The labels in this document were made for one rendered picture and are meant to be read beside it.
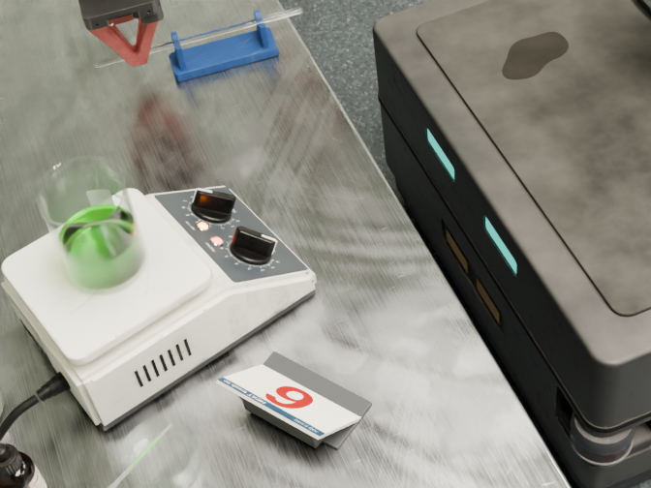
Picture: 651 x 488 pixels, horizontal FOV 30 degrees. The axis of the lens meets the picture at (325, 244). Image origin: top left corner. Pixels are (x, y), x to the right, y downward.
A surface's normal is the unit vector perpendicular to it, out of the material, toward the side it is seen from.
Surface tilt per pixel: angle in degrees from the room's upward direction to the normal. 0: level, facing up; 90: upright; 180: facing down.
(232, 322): 90
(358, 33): 0
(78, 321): 0
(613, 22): 0
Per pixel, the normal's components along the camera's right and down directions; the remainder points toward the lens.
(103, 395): 0.59, 0.57
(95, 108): -0.11, -0.64
